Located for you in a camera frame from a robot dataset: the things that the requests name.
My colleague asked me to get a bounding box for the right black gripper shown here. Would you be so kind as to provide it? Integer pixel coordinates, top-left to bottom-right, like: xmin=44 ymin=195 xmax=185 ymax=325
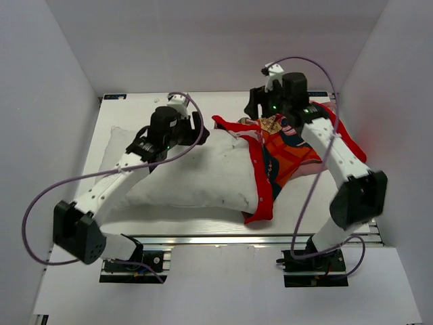
xmin=243 ymin=80 xmax=290 ymax=122

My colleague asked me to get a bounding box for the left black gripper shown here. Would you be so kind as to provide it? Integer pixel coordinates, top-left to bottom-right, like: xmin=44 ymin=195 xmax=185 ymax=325
xmin=164 ymin=112 xmax=210 ymax=150

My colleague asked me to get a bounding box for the white pillow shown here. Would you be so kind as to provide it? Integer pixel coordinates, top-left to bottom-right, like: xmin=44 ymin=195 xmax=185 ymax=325
xmin=114 ymin=129 xmax=258 ymax=213

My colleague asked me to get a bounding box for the red cartoon print pillowcase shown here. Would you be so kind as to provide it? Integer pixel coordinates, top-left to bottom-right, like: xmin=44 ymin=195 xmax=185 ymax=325
xmin=211 ymin=101 xmax=368 ymax=225

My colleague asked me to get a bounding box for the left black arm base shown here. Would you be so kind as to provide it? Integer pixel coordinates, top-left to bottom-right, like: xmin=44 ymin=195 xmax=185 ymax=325
xmin=99 ymin=236 xmax=170 ymax=284

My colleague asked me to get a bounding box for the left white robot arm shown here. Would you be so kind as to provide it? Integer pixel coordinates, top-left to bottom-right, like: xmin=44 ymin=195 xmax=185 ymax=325
xmin=53 ymin=106 xmax=209 ymax=270

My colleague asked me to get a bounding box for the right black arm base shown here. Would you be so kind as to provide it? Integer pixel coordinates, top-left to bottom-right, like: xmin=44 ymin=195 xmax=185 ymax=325
xmin=276 ymin=250 xmax=348 ymax=288

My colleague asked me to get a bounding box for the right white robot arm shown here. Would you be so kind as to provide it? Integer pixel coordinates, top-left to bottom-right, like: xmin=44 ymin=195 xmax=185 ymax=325
xmin=244 ymin=65 xmax=388 ymax=270

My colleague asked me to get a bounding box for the blue label sticker right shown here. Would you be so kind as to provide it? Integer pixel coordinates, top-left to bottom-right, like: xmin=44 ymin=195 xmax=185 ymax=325
xmin=308 ymin=91 xmax=328 ymax=98

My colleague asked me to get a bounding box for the blue label sticker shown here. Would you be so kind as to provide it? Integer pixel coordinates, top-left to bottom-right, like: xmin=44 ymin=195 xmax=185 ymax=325
xmin=103 ymin=93 xmax=127 ymax=100
xmin=308 ymin=91 xmax=328 ymax=98

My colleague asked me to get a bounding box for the blue label sticker left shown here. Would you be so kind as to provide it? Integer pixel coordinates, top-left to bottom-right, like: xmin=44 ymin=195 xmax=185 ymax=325
xmin=103 ymin=93 xmax=127 ymax=100

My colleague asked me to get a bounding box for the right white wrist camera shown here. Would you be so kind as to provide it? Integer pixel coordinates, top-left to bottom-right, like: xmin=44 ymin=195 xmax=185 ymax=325
xmin=261 ymin=63 xmax=285 ymax=93

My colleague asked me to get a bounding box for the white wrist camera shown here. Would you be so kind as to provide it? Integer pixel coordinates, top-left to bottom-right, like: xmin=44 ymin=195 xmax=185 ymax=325
xmin=167 ymin=95 xmax=189 ymax=118
xmin=261 ymin=63 xmax=285 ymax=93

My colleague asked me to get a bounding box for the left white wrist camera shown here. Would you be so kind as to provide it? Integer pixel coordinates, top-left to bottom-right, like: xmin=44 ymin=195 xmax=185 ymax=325
xmin=167 ymin=95 xmax=189 ymax=118

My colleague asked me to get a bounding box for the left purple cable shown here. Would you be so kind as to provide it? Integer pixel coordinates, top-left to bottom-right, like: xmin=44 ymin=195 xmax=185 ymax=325
xmin=21 ymin=91 xmax=210 ymax=283

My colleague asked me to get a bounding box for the purple cable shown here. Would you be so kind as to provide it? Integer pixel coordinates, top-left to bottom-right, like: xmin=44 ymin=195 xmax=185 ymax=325
xmin=260 ymin=56 xmax=366 ymax=280
xmin=21 ymin=91 xmax=210 ymax=283

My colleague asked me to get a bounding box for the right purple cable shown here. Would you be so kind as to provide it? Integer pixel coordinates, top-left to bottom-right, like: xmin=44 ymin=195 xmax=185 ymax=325
xmin=260 ymin=56 xmax=366 ymax=280

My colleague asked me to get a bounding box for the aluminium table frame rail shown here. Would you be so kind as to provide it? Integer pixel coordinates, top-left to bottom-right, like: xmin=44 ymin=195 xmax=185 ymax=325
xmin=101 ymin=233 xmax=385 ymax=246

